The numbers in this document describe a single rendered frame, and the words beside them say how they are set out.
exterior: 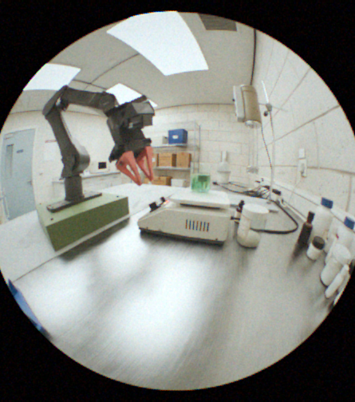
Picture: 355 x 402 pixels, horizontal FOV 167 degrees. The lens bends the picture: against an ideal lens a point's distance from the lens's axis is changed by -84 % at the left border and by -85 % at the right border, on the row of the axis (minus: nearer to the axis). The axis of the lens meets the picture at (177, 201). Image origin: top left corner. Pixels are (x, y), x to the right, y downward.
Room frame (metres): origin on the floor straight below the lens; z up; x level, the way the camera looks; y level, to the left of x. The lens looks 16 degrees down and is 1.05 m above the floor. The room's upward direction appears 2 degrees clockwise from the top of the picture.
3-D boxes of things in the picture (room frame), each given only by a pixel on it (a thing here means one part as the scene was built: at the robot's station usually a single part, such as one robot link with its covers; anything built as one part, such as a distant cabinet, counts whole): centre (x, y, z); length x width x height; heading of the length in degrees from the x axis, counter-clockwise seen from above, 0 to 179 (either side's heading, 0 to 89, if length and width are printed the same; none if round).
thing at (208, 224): (0.30, -0.03, 0.94); 0.22 x 0.13 x 0.08; 74
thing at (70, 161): (0.30, 0.30, 1.06); 0.09 x 0.06 x 0.06; 11
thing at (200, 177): (0.31, -0.05, 1.02); 0.06 x 0.05 x 0.08; 7
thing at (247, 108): (0.56, -0.33, 1.40); 0.15 x 0.11 x 0.24; 69
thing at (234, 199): (0.55, -0.34, 0.91); 0.30 x 0.20 x 0.01; 69
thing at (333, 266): (0.02, -0.30, 0.93); 0.06 x 0.06 x 0.07
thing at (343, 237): (0.04, -0.36, 0.96); 0.06 x 0.06 x 0.11
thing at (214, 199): (0.29, -0.06, 0.98); 0.12 x 0.12 x 0.01; 74
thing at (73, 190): (0.29, 0.30, 1.00); 0.20 x 0.07 x 0.08; 164
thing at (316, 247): (0.11, -0.32, 0.92); 0.04 x 0.04 x 0.04
